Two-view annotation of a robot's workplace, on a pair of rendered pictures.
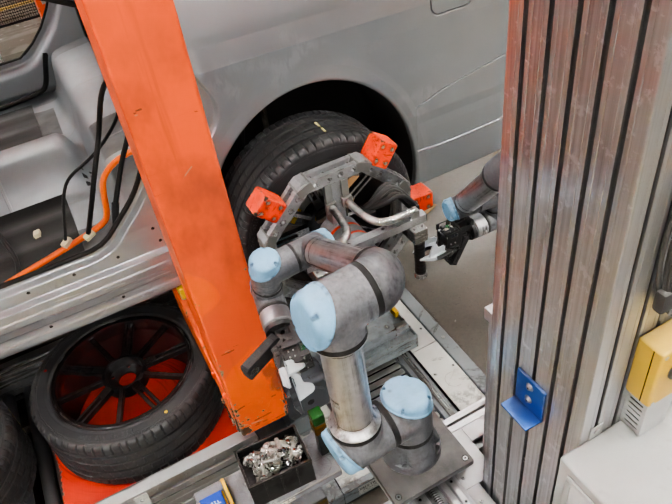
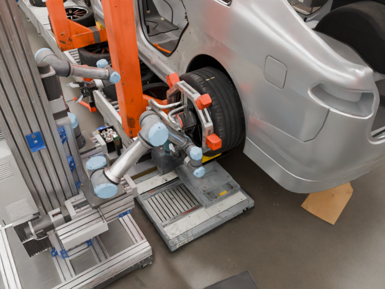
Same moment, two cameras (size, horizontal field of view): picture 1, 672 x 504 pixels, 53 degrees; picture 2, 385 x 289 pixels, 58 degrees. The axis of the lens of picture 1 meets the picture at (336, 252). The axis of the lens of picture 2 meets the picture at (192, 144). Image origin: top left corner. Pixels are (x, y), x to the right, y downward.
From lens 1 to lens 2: 2.50 m
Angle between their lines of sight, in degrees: 57
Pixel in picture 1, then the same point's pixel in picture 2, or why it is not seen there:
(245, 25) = (202, 16)
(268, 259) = (100, 62)
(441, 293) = (254, 226)
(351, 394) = not seen: hidden behind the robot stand
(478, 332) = (225, 242)
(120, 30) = not seen: outside the picture
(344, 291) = (41, 53)
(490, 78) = (284, 142)
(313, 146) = (193, 78)
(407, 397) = not seen: hidden behind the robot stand
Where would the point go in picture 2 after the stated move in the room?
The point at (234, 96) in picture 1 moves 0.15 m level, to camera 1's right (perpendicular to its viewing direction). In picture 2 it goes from (195, 40) to (200, 49)
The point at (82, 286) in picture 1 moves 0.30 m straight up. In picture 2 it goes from (157, 62) to (155, 30)
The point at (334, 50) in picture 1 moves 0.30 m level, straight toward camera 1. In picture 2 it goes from (225, 54) to (179, 57)
